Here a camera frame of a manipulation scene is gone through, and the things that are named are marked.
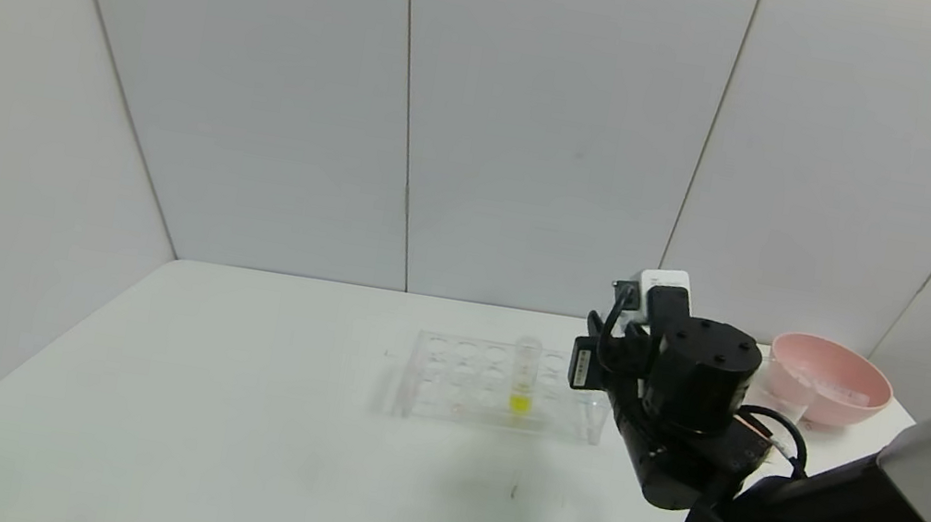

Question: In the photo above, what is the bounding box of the pink bowl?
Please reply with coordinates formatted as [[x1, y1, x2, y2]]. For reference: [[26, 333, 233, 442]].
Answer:
[[758, 328, 899, 436]]

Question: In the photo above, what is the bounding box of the clear plastic test tube rack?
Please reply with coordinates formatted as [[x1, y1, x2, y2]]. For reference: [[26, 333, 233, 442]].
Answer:
[[394, 323, 619, 450]]

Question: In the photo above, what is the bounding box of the test tube with yellow pigment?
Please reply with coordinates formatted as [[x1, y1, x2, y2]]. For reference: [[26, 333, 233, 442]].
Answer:
[[503, 335, 545, 418]]

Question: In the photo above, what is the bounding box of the black camera cable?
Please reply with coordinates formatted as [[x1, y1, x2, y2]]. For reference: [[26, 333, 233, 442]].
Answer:
[[595, 279, 645, 363]]

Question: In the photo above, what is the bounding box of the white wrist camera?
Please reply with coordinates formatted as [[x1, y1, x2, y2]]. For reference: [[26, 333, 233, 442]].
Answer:
[[624, 263, 698, 336]]

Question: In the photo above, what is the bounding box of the clear glass beaker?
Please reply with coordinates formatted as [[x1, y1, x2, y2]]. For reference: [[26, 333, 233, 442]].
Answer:
[[744, 349, 820, 430]]

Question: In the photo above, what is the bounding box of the black cable with white tag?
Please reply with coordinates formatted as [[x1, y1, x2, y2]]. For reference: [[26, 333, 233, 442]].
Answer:
[[727, 402, 816, 480]]

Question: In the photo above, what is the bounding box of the test tube with red pigment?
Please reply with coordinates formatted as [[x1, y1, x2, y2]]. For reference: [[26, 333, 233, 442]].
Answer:
[[785, 366, 877, 408]]

